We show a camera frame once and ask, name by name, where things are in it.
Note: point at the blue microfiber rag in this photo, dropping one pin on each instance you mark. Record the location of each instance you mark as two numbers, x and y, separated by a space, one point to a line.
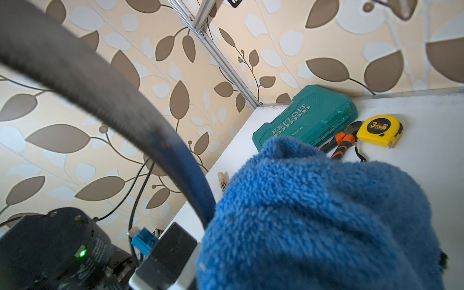
293 219

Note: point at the yellow black tape measure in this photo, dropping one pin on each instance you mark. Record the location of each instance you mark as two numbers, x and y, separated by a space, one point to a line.
382 131

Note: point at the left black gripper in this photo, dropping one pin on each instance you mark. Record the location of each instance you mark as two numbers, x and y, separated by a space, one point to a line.
64 249

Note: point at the black red handled pliers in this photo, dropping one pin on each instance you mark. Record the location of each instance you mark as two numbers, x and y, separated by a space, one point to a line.
344 141

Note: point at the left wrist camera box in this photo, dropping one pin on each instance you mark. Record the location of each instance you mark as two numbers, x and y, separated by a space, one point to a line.
169 262

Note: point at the green plastic tool case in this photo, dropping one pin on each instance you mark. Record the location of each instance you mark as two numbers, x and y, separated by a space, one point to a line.
315 115

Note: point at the sickle wooden handle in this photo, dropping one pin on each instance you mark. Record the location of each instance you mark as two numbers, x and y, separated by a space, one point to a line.
222 181
38 47

